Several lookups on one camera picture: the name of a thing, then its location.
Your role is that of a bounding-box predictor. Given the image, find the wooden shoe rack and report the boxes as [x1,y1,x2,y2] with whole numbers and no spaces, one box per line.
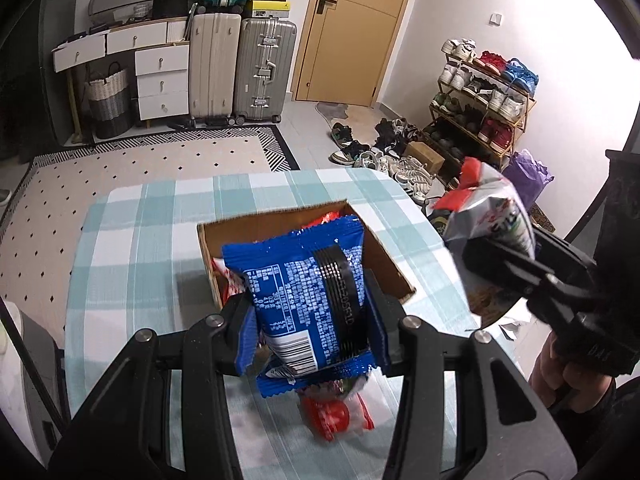
[422,40,538,186]

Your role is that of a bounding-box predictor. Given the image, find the small cardboard box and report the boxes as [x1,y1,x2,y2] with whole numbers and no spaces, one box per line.
[404,141,446,173]

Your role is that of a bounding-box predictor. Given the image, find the wooden door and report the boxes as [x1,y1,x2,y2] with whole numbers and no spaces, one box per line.
[294,0,420,108]

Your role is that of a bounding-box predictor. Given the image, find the red clear snack packet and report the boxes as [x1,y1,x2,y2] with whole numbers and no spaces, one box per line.
[299,380,376,443]

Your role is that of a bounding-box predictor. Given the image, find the blue snack packet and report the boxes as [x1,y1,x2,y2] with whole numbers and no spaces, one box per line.
[221,215,393,400]

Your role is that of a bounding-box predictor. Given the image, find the patterned rug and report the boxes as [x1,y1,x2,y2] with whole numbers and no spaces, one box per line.
[0,125,301,311]

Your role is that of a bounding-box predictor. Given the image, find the red gold cookie packet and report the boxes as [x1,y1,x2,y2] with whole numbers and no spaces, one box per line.
[302,211,347,229]

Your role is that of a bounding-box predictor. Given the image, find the black bag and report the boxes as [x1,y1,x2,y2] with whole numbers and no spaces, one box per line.
[151,0,190,20]

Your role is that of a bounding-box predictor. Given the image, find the grey door mat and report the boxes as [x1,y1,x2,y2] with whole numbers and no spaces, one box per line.
[315,101,352,131]

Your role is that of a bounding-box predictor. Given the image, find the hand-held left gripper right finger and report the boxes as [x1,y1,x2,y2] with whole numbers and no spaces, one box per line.
[367,292,581,480]

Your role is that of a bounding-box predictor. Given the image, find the cream suitcase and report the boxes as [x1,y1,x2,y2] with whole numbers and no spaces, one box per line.
[189,10,242,127]

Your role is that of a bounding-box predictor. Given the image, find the pile of shoes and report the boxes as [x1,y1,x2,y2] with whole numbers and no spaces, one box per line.
[329,117,451,202]

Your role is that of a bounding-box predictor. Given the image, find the brown cardboard box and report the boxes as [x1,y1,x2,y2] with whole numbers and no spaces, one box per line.
[196,199,417,311]

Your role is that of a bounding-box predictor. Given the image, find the checked tablecloth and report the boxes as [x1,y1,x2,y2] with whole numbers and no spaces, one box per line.
[65,167,482,480]

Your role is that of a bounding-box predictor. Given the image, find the white drawer cabinet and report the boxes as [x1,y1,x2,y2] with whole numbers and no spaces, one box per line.
[52,17,192,128]

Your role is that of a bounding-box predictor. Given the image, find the woven laundry basket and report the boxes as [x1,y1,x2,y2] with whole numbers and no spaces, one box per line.
[84,62,132,140]

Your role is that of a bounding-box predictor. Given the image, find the silver white snack packet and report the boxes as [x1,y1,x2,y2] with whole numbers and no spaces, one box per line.
[427,156,539,262]

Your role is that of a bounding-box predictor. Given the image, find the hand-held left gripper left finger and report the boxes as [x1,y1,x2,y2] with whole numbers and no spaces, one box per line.
[47,295,259,480]

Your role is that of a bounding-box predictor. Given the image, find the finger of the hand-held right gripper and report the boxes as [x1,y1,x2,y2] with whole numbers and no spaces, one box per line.
[531,229,602,287]
[461,240,562,307]

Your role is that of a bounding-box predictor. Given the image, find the red wafer packet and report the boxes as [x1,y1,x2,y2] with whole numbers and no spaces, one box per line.
[211,257,247,302]

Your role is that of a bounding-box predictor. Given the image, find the person's right hand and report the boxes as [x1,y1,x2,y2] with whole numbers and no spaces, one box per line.
[530,332,617,411]

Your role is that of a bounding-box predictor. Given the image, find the purple bag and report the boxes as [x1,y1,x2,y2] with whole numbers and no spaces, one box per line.
[502,149,555,207]

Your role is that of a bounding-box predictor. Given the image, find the silver suitcase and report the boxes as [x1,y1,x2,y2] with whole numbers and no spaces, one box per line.
[232,17,298,123]

